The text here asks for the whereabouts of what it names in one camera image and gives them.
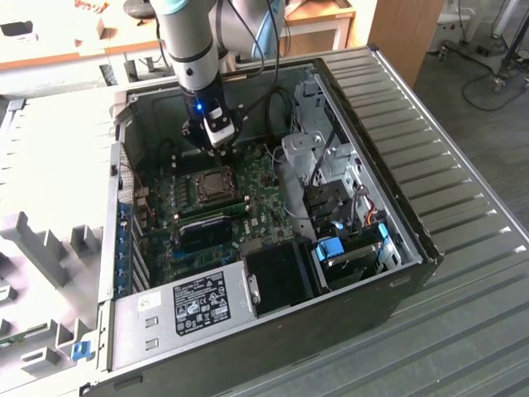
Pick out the black plastic fan shroud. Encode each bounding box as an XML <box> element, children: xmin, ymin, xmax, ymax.
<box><xmin>242</xmin><ymin>238</ymin><xmax>322</xmax><ymax>318</ymax></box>

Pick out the hard disk in blue carrier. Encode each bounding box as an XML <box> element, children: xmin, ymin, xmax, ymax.
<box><xmin>312</xmin><ymin>221</ymin><xmax>393</xmax><ymax>291</ymax></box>

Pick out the green motherboard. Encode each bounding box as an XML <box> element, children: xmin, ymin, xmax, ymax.
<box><xmin>136</xmin><ymin>138</ymin><xmax>299</xmax><ymax>287</ymax></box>

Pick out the green RAM stick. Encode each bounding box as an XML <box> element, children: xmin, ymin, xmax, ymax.
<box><xmin>0</xmin><ymin>324</ymin><xmax>49</xmax><ymax>349</ymax></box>
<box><xmin>176</xmin><ymin>201</ymin><xmax>249</xmax><ymax>221</ymax></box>

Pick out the silver power supply unit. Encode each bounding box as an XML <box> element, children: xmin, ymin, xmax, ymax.
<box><xmin>110</xmin><ymin>261</ymin><xmax>260</xmax><ymax>372</ymax></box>

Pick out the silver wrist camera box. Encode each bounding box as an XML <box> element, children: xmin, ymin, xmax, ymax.
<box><xmin>201</xmin><ymin>106</ymin><xmax>236</xmax><ymax>149</ymax></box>

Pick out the white wire loop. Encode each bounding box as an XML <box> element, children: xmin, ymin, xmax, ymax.
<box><xmin>270</xmin><ymin>142</ymin><xmax>291</xmax><ymax>167</ymax></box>

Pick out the grey parts rack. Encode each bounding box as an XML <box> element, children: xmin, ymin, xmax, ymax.
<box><xmin>0</xmin><ymin>210</ymin><xmax>107</xmax><ymax>397</ymax></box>

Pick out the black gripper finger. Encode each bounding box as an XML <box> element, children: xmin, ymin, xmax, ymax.
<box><xmin>220</xmin><ymin>109</ymin><xmax>243</xmax><ymax>166</ymax></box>
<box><xmin>180</xmin><ymin>119</ymin><xmax>222</xmax><ymax>166</ymax></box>

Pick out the red printed packet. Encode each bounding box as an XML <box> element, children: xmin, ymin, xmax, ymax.
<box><xmin>74</xmin><ymin>0</ymin><xmax>112</xmax><ymax>13</ymax></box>

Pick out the blue plastic clip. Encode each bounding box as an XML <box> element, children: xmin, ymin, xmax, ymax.
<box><xmin>69</xmin><ymin>338</ymin><xmax>93</xmax><ymax>361</ymax></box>

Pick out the black floor cable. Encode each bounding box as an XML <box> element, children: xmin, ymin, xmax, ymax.
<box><xmin>461</xmin><ymin>69</ymin><xmax>529</xmax><ymax>112</ymax></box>

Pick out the black desk device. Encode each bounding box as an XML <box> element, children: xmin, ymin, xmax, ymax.
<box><xmin>0</xmin><ymin>19</ymin><xmax>35</xmax><ymax>39</ymax></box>

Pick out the black plastic disk bay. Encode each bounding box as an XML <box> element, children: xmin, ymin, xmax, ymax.
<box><xmin>301</xmin><ymin>178</ymin><xmax>353</xmax><ymax>242</ymax></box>

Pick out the black wheeled stand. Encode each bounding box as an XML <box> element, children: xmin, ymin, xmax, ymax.
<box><xmin>489</xmin><ymin>0</ymin><xmax>529</xmax><ymax>94</ymax></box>

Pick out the brown wooden cabinet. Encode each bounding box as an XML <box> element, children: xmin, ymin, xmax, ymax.
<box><xmin>366</xmin><ymin>0</ymin><xmax>446</xmax><ymax>88</ymax></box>

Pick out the CPU socket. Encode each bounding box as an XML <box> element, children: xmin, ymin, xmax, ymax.
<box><xmin>193</xmin><ymin>163</ymin><xmax>245</xmax><ymax>207</ymax></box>

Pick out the black camera cable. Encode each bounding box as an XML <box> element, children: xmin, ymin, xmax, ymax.
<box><xmin>235</xmin><ymin>0</ymin><xmax>280</xmax><ymax>121</ymax></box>

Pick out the silver CPU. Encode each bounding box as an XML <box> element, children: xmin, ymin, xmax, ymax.
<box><xmin>206</xmin><ymin>173</ymin><xmax>229</xmax><ymax>194</ymax></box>

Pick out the blue expansion slot retainer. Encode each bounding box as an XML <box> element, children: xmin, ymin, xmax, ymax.
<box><xmin>115</xmin><ymin>200</ymin><xmax>134</xmax><ymax>299</ymax></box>

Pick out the light wooden desk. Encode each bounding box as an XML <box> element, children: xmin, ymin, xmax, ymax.
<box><xmin>0</xmin><ymin>0</ymin><xmax>174</xmax><ymax>84</ymax></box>

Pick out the metal socket cover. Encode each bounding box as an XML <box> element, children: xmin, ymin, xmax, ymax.
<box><xmin>197</xmin><ymin>165</ymin><xmax>236</xmax><ymax>199</ymax></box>

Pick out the white machine base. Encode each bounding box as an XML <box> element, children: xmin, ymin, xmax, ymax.
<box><xmin>427</xmin><ymin>0</ymin><xmax>473</xmax><ymax>55</ymax></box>

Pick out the thick grey wire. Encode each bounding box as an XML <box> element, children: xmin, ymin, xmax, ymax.
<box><xmin>350</xmin><ymin>184</ymin><xmax>369</xmax><ymax>227</ymax></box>

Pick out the round dark grey object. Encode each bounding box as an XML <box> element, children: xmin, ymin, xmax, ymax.
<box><xmin>122</xmin><ymin>0</ymin><xmax>157</xmax><ymax>18</ymax></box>

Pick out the finned chipset heatsink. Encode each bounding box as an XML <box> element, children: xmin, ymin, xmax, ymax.
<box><xmin>178</xmin><ymin>217</ymin><xmax>233</xmax><ymax>254</ymax></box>

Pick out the small wooden table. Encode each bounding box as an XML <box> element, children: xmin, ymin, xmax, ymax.
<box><xmin>283</xmin><ymin>0</ymin><xmax>357</xmax><ymax>58</ymax></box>

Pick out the brown cardboard box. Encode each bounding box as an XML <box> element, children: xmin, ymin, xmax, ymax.
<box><xmin>74</xmin><ymin>16</ymin><xmax>109</xmax><ymax>57</ymax></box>

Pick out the black PC case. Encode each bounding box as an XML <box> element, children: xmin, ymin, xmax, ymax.
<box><xmin>78</xmin><ymin>56</ymin><xmax>446</xmax><ymax>397</ymax></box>

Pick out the silver metal drive cage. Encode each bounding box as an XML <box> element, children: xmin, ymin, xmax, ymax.
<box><xmin>280</xmin><ymin>76</ymin><xmax>365</xmax><ymax>188</ymax></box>

